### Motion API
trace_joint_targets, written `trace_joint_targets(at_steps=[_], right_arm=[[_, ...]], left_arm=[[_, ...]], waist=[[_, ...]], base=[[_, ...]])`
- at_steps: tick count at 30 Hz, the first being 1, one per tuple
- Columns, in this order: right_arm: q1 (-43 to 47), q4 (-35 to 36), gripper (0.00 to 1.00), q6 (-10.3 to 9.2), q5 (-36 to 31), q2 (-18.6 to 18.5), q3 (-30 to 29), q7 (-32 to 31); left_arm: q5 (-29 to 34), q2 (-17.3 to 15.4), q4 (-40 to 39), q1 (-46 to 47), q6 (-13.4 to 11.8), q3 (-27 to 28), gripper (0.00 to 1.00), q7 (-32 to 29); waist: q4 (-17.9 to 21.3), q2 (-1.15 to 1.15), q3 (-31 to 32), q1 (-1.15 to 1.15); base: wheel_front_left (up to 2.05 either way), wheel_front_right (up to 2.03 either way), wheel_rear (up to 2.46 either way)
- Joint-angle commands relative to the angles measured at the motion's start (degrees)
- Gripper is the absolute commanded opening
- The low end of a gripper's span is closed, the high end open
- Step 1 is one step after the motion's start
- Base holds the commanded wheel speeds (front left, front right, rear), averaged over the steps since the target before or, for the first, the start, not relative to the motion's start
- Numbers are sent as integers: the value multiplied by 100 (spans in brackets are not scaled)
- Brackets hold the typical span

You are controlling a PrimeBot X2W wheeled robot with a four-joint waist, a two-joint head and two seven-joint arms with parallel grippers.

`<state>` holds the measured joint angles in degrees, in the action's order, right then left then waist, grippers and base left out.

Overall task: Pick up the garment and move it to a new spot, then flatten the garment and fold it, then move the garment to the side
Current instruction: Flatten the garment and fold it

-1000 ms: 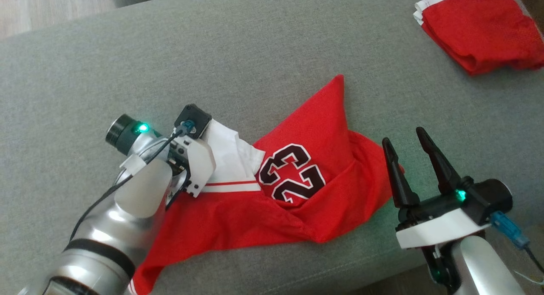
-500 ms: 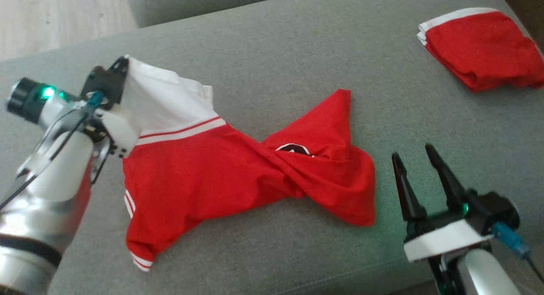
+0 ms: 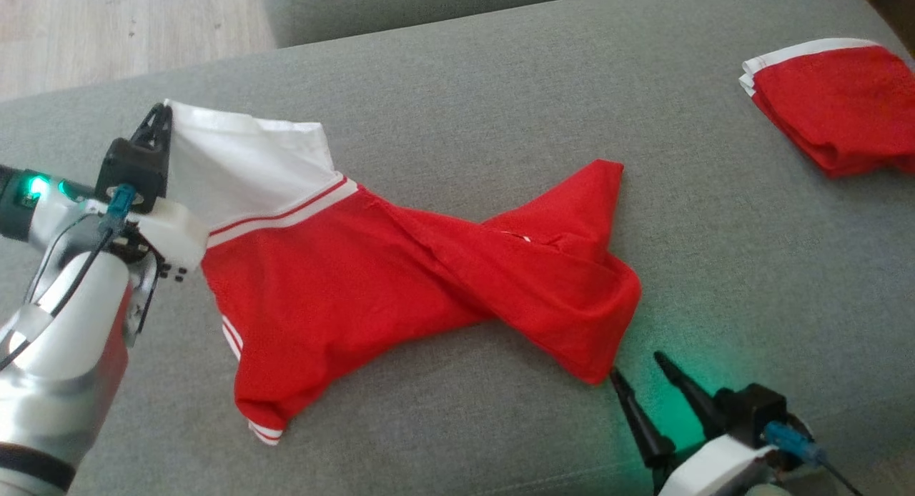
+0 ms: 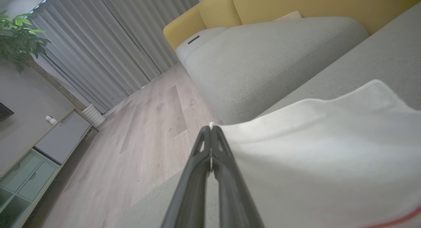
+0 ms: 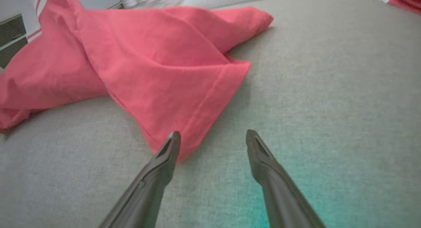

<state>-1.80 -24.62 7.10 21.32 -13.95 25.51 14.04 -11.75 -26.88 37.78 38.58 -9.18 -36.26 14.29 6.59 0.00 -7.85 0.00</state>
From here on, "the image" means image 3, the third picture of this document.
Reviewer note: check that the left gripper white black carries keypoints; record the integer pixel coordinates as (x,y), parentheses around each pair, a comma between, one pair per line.
(175,231)

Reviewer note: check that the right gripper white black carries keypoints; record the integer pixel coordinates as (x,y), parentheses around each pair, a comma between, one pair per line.
(715,467)

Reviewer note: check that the red shirt with white collar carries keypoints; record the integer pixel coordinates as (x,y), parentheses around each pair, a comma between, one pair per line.
(343,281)

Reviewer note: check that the red shorts with white stripe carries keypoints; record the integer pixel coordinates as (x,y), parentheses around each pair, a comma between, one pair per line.
(836,103)

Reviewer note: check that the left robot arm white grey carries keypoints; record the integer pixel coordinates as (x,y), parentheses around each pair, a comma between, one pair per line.
(64,367)

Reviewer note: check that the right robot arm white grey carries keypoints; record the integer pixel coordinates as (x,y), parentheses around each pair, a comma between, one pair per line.
(768,492)

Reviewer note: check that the grey sofa seat cushion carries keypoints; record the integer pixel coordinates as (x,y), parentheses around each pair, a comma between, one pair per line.
(457,424)

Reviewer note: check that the grey sofa back cushion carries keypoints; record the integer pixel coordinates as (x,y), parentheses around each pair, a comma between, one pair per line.
(400,6)

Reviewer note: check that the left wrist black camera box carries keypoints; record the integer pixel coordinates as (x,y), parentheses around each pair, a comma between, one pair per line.
(136,171)

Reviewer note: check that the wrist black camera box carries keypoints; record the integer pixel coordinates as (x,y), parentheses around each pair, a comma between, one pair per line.
(750,410)
(136,171)

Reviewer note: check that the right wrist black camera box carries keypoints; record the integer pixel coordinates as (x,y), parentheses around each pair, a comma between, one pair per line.
(750,410)

